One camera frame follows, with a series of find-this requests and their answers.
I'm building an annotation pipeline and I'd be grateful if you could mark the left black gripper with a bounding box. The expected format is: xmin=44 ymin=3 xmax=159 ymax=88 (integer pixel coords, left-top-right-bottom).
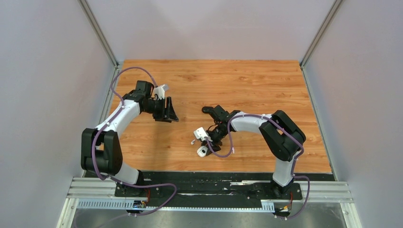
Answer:
xmin=143 ymin=96 xmax=179 ymax=123

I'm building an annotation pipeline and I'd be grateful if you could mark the white earbud charging case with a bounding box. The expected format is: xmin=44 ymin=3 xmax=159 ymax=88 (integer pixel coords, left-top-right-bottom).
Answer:
xmin=196 ymin=146 xmax=209 ymax=158

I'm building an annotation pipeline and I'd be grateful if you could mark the black earbud charging case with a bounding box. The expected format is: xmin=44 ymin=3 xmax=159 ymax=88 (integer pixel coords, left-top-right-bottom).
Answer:
xmin=201 ymin=106 xmax=214 ymax=114

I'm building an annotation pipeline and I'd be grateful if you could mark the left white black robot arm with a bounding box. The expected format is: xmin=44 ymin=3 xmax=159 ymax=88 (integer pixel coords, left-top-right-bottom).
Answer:
xmin=81 ymin=80 xmax=179 ymax=196

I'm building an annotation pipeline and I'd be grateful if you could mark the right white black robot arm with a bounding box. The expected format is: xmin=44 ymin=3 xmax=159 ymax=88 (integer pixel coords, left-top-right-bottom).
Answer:
xmin=194 ymin=105 xmax=306 ymax=199

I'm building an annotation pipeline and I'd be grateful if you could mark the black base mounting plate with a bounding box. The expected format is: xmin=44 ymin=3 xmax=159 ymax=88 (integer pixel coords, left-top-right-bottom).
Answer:
xmin=84 ymin=170 xmax=336 ymax=209

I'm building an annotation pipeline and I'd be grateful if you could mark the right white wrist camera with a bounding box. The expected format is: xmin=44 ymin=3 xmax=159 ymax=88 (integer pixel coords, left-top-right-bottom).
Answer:
xmin=193 ymin=127 xmax=212 ymax=142

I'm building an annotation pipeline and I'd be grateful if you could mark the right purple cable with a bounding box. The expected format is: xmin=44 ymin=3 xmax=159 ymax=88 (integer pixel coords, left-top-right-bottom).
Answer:
xmin=204 ymin=114 xmax=311 ymax=220

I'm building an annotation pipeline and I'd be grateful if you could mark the purple cable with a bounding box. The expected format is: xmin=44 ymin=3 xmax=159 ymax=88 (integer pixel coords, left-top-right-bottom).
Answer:
xmin=90 ymin=66 xmax=178 ymax=218
xmin=204 ymin=114 xmax=311 ymax=220

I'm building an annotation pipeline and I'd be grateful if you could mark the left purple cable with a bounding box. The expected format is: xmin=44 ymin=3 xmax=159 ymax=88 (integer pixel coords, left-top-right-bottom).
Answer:
xmin=90 ymin=66 xmax=178 ymax=218

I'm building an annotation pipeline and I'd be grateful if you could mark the aluminium frame rail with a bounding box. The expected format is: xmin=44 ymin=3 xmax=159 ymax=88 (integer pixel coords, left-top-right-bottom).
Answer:
xmin=67 ymin=178 xmax=354 ymax=203

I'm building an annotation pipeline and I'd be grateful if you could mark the white slotted cable duct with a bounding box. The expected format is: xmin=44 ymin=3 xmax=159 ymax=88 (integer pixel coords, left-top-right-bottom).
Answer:
xmin=77 ymin=199 xmax=275 ymax=213

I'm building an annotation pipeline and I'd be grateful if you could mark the left aluminium corner post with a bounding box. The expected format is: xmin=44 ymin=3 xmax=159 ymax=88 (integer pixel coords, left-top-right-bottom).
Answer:
xmin=78 ymin=0 xmax=119 ymax=68

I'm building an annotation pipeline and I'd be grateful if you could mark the aluminium corner post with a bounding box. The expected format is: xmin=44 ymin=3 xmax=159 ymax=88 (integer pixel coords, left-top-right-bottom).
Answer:
xmin=78 ymin=0 xmax=119 ymax=68
xmin=299 ymin=0 xmax=344 ymax=69

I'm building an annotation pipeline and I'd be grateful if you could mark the right aluminium corner post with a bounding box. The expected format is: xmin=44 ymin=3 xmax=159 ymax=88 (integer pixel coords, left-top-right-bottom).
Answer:
xmin=299 ymin=0 xmax=344 ymax=69

